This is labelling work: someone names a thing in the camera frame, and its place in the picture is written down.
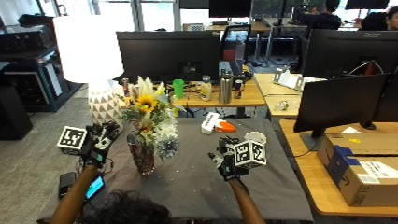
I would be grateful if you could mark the person's right hand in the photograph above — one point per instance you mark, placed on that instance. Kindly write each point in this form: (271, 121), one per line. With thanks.
(226, 165)

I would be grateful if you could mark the person's left hand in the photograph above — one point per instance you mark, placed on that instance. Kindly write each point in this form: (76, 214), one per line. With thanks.
(98, 146)

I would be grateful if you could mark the white marker cube, right glove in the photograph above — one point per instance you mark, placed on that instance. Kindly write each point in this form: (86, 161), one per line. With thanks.
(249, 154)

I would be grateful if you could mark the white marker cube, glove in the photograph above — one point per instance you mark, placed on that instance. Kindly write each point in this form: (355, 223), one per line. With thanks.
(72, 140)
(249, 154)

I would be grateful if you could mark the white and orange glue gun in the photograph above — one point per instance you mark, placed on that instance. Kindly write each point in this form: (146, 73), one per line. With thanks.
(213, 123)

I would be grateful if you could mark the white marker cube, left glove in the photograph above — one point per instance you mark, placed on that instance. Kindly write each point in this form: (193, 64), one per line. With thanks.
(72, 140)

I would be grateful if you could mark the triangle patterned lamp base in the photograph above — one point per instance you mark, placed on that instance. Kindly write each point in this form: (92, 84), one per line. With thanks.
(104, 104)

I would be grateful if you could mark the grey table cloth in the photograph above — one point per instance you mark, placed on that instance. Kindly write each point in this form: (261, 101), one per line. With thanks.
(190, 186)

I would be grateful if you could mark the dark patterned glass vase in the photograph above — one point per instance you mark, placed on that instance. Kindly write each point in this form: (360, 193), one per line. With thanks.
(141, 155)

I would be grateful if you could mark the sunflower and white flower bouquet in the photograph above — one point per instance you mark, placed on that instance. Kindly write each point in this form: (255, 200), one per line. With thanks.
(150, 109)

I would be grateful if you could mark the wooden desk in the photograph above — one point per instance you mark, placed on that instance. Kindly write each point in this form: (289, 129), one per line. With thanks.
(277, 93)
(243, 101)
(314, 193)

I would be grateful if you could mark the blue and silver drink can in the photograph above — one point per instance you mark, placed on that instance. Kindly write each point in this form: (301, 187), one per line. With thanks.
(238, 89)

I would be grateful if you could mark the stainless steel bottle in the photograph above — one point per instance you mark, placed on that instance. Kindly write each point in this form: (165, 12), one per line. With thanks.
(225, 88)

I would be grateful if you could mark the small shiny object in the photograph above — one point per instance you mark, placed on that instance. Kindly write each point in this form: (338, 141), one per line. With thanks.
(281, 105)

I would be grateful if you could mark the smartphone with lit screen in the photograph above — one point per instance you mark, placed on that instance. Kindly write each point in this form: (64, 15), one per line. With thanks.
(94, 187)

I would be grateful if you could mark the clear plastic bottle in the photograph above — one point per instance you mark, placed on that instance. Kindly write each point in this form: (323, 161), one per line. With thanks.
(205, 88)

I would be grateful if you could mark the black power bank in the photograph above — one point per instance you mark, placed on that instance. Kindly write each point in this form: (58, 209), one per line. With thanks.
(65, 185)

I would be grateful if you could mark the green plastic cup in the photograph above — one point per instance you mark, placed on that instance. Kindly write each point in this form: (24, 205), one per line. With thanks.
(178, 88)

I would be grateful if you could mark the black bin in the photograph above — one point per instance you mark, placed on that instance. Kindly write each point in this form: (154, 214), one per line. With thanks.
(12, 113)

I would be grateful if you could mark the white device on desk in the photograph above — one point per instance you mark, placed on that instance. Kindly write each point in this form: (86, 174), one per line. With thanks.
(290, 80)

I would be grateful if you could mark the black equipment rack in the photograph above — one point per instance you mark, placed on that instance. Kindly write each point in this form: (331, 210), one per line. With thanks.
(28, 68)

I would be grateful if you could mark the white lampshade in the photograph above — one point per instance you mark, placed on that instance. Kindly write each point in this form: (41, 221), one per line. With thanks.
(86, 46)

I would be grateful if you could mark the black computer monitor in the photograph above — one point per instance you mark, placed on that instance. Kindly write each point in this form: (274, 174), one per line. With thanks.
(165, 53)

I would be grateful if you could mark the black monitor with stand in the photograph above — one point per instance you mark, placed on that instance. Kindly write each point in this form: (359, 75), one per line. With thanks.
(336, 102)

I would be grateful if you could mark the black office chair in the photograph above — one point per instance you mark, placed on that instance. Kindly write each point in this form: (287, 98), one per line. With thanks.
(235, 43)

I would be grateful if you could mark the flat cardboard box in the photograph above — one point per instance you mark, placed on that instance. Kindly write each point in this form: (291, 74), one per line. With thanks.
(364, 144)

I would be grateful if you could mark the cardboard box with blue tape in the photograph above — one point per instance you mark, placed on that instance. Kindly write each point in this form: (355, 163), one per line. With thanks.
(364, 180)

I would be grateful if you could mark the large black monitor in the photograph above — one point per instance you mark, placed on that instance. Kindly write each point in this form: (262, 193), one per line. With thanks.
(343, 53)

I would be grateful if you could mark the distant black monitor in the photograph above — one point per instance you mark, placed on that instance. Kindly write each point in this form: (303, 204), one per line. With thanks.
(366, 3)
(230, 7)

